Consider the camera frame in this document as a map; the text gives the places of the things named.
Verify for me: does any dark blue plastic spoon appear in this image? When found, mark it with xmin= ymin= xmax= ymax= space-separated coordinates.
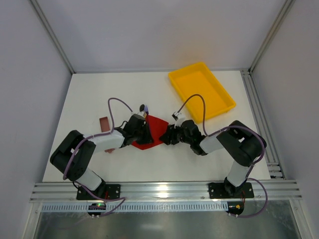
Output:
xmin=139 ymin=104 xmax=147 ymax=112

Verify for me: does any purple plastic fork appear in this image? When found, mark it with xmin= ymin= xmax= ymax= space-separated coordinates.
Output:
xmin=144 ymin=105 xmax=149 ymax=115

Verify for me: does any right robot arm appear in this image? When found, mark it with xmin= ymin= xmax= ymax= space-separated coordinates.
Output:
xmin=159 ymin=120 xmax=267 ymax=197

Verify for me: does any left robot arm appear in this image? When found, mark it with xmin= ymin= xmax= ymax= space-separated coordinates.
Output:
xmin=50 ymin=113 xmax=154 ymax=191

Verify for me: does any brown utensil tray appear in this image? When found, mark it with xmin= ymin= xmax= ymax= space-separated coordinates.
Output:
xmin=99 ymin=116 xmax=117 ymax=153

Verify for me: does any yellow plastic bin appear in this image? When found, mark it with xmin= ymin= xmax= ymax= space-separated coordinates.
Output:
xmin=168 ymin=62 xmax=236 ymax=123

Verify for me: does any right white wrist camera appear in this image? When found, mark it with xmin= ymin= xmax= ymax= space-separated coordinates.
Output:
xmin=172 ymin=112 xmax=186 ymax=126

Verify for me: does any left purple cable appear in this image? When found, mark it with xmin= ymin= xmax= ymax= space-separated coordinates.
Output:
xmin=62 ymin=97 xmax=134 ymax=216

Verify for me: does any purple cable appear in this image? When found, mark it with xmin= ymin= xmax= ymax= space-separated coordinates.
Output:
xmin=62 ymin=97 xmax=134 ymax=216
xmin=177 ymin=94 xmax=269 ymax=218

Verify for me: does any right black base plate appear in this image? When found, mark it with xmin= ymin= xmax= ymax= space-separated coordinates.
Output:
xmin=208 ymin=182 xmax=254 ymax=199

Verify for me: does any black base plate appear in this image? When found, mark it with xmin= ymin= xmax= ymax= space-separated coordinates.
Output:
xmin=208 ymin=182 xmax=254 ymax=199
xmin=76 ymin=182 xmax=121 ymax=201

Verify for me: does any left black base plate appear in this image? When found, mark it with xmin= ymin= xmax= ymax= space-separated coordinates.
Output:
xmin=76 ymin=182 xmax=121 ymax=201

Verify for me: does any slotted cable duct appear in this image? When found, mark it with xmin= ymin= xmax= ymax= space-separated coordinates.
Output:
xmin=40 ymin=201 xmax=228 ymax=213

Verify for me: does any right side aluminium rail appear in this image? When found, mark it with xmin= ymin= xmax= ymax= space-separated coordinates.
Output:
xmin=240 ymin=69 xmax=286 ymax=180

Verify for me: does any aluminium rail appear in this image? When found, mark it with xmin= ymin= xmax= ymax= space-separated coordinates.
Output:
xmin=240 ymin=69 xmax=286 ymax=180
xmin=30 ymin=179 xmax=302 ymax=202

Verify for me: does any front aluminium rail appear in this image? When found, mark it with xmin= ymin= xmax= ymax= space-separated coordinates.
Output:
xmin=30 ymin=179 xmax=302 ymax=202

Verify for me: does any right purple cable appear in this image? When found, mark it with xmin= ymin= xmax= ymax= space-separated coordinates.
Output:
xmin=177 ymin=94 xmax=269 ymax=218

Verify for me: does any right frame post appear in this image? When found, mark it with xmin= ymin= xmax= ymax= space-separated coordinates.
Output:
xmin=249 ymin=0 xmax=295 ymax=74

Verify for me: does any frame post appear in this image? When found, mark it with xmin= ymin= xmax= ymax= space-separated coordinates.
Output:
xmin=249 ymin=0 xmax=295 ymax=74
xmin=29 ymin=0 xmax=76 ymax=74

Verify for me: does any left frame post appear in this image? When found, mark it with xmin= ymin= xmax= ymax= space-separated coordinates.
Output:
xmin=29 ymin=0 xmax=76 ymax=74

